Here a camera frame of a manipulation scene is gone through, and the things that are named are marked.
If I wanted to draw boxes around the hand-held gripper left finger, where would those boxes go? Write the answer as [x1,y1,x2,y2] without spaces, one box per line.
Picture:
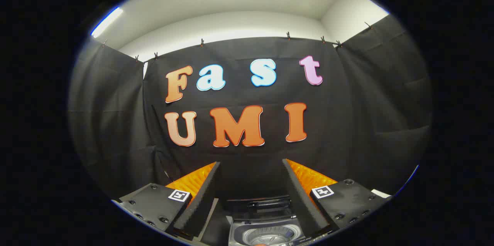
[112,161,221,241]

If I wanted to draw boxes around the dark transparent washing machine lid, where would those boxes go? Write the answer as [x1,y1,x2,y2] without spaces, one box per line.
[226,196,292,220]

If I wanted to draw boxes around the row of small backdrop clips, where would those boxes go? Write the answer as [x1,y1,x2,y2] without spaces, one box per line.
[101,22,374,62]

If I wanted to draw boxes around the long ceiling light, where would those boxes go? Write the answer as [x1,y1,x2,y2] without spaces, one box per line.
[91,7,124,39]

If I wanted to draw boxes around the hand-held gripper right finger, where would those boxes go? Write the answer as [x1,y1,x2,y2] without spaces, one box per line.
[282,158,392,239]

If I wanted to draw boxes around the grey top-load washing machine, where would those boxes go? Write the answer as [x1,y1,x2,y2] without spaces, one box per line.
[226,196,311,246]

